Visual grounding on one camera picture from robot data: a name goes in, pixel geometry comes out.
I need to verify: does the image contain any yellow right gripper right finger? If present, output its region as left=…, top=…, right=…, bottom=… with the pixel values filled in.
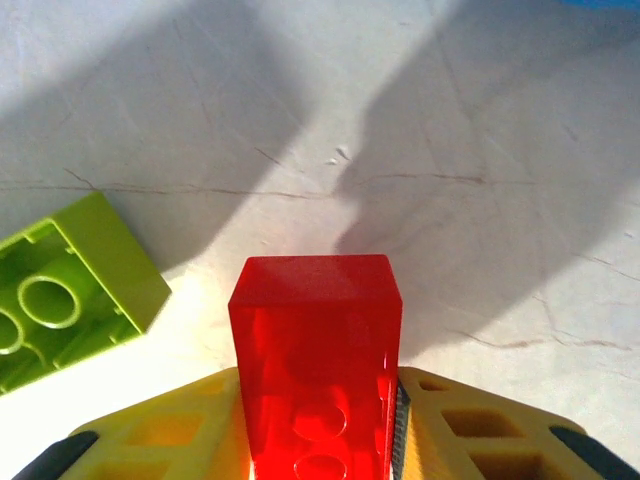
left=387, top=367, right=640, bottom=480

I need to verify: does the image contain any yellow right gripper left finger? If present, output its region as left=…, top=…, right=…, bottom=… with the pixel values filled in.
left=12, top=367, right=256, bottom=480

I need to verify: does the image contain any red lego brick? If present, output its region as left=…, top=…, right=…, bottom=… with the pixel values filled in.
left=227, top=254, right=404, bottom=480

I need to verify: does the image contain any lime green lego brick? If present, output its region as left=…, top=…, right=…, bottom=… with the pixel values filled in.
left=0, top=192, right=173, bottom=396

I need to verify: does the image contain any blue plastic bin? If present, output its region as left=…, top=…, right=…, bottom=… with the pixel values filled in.
left=564, top=0, right=640, bottom=12

